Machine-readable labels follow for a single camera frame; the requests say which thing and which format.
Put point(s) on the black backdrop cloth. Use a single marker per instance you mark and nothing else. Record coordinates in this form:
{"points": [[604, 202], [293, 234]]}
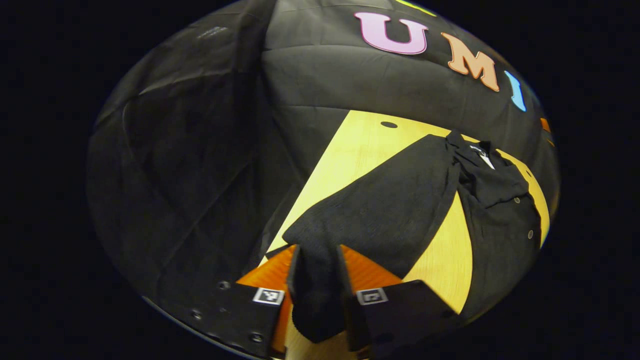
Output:
{"points": [[200, 150]]}

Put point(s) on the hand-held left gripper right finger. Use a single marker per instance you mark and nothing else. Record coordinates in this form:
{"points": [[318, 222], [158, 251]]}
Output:
{"points": [[346, 280]]}

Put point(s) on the black button shirt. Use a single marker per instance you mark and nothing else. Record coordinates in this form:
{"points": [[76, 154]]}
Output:
{"points": [[390, 200]]}

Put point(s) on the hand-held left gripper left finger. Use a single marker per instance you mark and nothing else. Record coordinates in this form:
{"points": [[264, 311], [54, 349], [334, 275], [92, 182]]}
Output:
{"points": [[294, 275]]}

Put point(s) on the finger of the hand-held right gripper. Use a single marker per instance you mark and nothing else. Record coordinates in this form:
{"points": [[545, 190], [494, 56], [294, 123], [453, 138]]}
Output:
{"points": [[545, 125]]}

